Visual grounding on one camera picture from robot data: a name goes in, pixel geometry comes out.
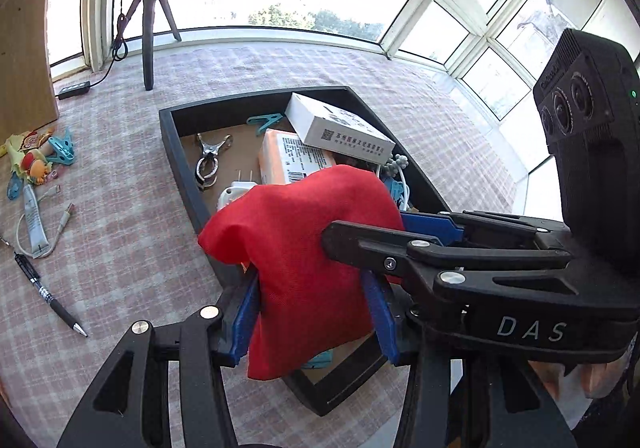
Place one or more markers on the metal spring clamp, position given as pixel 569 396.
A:
pixel 207 162

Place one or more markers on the small blue clip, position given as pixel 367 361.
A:
pixel 14 188

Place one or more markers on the peach packet with label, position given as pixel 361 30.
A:
pixel 285 157

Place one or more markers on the oak wooden board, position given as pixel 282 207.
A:
pixel 25 52

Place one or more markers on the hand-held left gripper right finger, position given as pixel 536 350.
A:
pixel 380 323

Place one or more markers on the small white tube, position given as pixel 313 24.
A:
pixel 35 223

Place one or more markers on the small teal clothespin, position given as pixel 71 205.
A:
pixel 265 121

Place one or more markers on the white floral cardboard box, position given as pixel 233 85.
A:
pixel 340 125

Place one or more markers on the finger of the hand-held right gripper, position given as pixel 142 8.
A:
pixel 430 225
pixel 365 238

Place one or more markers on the black tripod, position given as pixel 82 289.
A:
pixel 147 27

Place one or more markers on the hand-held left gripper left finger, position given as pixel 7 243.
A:
pixel 240 323

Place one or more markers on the light blue sachet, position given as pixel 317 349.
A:
pixel 317 360

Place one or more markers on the white charger plug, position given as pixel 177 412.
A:
pixel 232 193

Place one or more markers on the black pen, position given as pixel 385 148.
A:
pixel 50 298

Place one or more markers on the light blue plastic clip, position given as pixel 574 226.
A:
pixel 397 193

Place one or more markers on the cartoon figure packet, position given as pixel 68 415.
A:
pixel 36 166

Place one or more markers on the yellow green cloth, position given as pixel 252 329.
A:
pixel 14 152

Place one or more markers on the black tray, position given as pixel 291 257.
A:
pixel 172 132

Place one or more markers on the red cloth pouch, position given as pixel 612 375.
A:
pixel 300 253

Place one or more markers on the person's right hand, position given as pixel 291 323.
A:
pixel 595 380

